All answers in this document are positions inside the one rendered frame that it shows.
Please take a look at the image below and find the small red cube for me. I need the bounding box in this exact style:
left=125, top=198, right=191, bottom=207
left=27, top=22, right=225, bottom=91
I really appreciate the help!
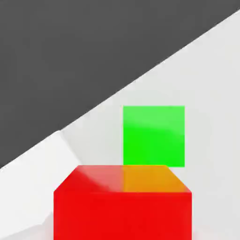
left=53, top=165, right=193, bottom=240

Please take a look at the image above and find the small green cube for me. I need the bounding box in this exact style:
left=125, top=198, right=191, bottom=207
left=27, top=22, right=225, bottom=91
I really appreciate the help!
left=122, top=105, right=186, bottom=167

